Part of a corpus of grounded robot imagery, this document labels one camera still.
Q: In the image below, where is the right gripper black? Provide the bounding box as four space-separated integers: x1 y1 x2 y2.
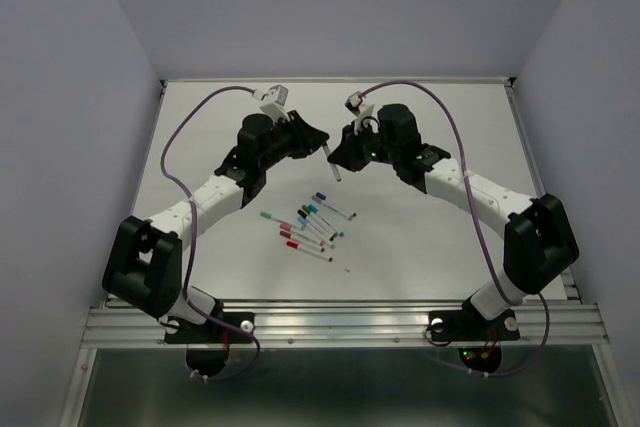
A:
325 119 399 173

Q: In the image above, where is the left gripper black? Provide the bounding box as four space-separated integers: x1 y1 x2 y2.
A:
260 111 329 171

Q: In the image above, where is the dark green pen body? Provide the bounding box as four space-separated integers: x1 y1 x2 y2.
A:
322 143 342 182

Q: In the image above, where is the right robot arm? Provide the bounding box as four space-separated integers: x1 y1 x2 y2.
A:
329 104 579 337

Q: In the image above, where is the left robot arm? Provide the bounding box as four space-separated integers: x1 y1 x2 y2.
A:
102 111 329 341

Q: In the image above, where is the pink capped pen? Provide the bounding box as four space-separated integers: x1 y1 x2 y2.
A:
279 222 324 246

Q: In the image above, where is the maroon capped pen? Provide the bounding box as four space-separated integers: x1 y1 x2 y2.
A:
279 230 325 252

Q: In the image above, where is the red capped pen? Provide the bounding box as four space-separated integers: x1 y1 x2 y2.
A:
286 240 333 262

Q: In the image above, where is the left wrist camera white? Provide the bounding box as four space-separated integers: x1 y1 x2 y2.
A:
252 85 289 123

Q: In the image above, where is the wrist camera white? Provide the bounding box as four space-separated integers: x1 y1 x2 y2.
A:
345 92 375 135
252 85 289 123

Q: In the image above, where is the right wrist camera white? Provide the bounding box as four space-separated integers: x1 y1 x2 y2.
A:
345 92 375 135

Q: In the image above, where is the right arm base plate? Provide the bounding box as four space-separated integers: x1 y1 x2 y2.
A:
427 309 521 378

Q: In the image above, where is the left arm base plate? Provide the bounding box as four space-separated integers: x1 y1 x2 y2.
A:
160 311 261 383

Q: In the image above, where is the aluminium frame rail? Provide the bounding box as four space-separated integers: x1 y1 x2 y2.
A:
81 301 609 349

